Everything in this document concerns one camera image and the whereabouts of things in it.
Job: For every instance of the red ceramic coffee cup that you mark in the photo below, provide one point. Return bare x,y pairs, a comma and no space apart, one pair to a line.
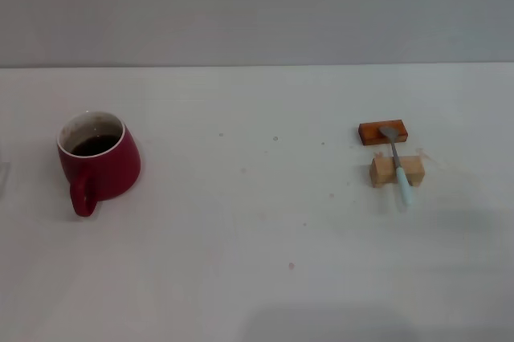
108,173

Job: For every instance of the light wooden spoon rest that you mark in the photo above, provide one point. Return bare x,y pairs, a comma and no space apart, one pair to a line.
383,171

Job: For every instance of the orange-brown wooden block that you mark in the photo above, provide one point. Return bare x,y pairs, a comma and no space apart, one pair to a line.
369,133

